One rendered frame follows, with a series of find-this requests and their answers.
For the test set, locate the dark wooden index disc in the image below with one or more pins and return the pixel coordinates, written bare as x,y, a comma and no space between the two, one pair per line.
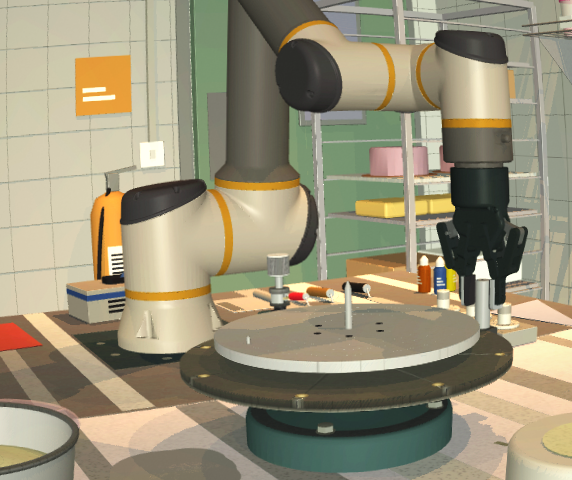
346,387

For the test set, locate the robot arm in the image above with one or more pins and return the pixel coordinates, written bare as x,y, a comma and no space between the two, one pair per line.
246,125

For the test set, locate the teal turntable base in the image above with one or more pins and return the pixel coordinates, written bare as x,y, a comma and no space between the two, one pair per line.
346,445

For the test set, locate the grey carrier plate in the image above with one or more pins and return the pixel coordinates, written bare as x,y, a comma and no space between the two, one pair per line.
316,345

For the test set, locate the blue bottle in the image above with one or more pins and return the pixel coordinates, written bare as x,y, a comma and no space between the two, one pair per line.
440,277

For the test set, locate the brown cardboard box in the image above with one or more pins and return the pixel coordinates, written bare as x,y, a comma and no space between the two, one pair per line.
381,267

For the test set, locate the orange wall sign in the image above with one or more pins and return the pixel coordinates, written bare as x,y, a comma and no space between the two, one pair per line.
103,85

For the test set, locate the yellow bottle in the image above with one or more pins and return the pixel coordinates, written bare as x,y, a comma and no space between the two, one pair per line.
452,279

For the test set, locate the orange fire extinguisher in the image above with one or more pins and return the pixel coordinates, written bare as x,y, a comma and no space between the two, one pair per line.
106,225

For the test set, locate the black base mat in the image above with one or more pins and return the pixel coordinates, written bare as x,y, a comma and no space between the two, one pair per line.
98,345

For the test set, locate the small white jar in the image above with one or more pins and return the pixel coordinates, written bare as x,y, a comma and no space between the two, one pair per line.
443,298

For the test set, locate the white round cake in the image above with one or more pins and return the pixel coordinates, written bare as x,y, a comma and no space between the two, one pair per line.
556,450

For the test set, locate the white box with blue stripe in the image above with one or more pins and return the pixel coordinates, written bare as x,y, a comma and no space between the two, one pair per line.
88,302

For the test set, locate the grey bowl of batter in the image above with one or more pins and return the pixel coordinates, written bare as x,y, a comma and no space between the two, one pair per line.
16,445

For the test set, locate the red card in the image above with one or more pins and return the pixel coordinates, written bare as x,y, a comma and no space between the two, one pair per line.
8,336

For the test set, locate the silver centre pin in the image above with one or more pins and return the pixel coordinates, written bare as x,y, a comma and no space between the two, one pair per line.
348,305

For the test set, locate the yellow box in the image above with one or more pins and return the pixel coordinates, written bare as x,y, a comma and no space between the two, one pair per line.
440,204
391,207

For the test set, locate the white wall switch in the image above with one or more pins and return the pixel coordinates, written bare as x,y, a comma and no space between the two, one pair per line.
151,153

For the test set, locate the silver knurled plunger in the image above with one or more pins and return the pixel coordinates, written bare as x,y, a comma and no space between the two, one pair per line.
278,265

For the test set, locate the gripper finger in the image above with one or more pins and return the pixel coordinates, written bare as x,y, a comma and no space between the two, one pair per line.
511,250
458,252

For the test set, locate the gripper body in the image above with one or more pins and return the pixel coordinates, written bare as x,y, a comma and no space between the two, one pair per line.
480,187

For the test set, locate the orange bottle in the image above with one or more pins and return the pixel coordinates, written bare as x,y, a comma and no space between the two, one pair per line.
424,277

